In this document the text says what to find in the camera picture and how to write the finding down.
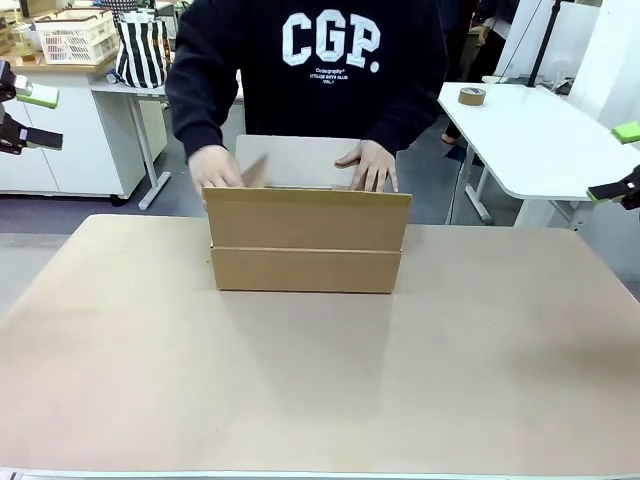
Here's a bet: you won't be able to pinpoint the brown packing tape roll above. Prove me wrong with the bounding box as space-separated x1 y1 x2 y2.
457 86 487 107

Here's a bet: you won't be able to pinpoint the brown cardboard box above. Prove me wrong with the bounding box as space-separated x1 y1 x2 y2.
202 134 414 296

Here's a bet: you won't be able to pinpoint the person's right forearm black sleeve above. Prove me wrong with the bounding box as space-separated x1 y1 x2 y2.
167 79 236 162

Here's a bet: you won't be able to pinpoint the person's right hand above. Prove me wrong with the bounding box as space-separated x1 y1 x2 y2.
188 144 246 190

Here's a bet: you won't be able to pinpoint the person's left hand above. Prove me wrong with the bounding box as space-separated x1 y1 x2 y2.
333 139 400 194

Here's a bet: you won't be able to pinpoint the white cabinet wooden top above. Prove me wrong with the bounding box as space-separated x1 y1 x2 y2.
0 52 135 200

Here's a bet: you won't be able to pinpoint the white plastic basket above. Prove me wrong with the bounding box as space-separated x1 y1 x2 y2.
33 8 117 65

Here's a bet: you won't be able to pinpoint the large white table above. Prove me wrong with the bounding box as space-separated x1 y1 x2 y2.
437 79 640 229

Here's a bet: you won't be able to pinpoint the white desk grey legs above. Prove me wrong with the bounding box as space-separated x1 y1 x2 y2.
91 79 174 211

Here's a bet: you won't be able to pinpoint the black white striped bag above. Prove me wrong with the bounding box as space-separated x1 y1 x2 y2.
114 7 174 90

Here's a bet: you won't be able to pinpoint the white board panel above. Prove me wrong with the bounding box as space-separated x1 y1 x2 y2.
494 0 614 91

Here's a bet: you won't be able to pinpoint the black stand pole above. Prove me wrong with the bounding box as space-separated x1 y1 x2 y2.
529 0 564 89

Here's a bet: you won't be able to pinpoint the background person dark clothes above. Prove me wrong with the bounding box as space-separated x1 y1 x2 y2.
442 0 519 146

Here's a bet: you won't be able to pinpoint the black hoodie torso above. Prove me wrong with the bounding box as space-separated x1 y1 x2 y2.
165 0 449 161

